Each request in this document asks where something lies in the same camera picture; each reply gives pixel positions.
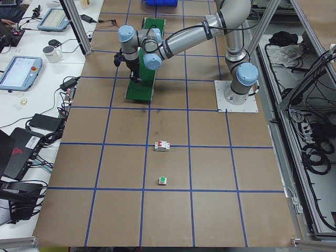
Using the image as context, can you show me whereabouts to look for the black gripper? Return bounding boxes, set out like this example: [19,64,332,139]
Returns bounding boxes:
[125,58,141,83]

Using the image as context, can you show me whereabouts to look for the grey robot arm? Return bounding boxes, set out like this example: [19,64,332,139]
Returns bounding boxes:
[114,0,258,96]

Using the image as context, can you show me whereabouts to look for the green conveyor belt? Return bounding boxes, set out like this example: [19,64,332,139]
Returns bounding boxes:
[125,17,166,102]

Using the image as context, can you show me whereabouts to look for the white red circuit breaker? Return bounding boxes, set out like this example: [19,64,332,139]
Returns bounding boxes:
[154,140,170,152]

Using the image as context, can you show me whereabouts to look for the blue plastic bin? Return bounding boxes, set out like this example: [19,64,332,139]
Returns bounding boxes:
[144,0,178,7]

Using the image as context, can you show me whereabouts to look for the black power adapter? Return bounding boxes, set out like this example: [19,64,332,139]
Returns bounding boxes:
[80,14,96,24]

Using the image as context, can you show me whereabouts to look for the white mug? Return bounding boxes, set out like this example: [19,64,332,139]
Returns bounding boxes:
[43,46,62,64]

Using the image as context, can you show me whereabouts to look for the blue teach pendant far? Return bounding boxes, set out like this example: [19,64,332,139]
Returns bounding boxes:
[37,8,69,32]

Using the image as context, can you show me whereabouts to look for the blue teach pendant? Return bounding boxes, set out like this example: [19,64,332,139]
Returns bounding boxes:
[1,56,43,91]
[37,8,69,32]

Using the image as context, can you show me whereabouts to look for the black power brick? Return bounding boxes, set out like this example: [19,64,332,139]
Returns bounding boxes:
[29,113,65,132]

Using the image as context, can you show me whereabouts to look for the green push button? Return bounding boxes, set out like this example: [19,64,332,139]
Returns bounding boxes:
[158,176,167,185]

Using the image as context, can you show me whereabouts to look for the blue teach pendant near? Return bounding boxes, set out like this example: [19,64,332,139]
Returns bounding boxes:
[1,56,43,91]

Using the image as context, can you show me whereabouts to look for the black laptop red logo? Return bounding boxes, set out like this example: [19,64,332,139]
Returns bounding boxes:
[1,127,44,181]

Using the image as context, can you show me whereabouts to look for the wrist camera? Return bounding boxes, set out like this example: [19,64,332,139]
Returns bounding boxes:
[113,51,125,67]

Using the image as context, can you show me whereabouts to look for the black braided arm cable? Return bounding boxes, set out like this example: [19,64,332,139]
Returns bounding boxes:
[141,25,165,55]

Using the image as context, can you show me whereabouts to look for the red black wire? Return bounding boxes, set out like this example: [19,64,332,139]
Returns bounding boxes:
[94,18,124,32]

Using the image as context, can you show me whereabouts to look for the aluminium frame post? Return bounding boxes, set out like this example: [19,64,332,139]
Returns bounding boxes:
[60,0,92,56]

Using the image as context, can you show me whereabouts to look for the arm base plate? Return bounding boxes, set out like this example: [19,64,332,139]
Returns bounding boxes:
[214,80,259,113]

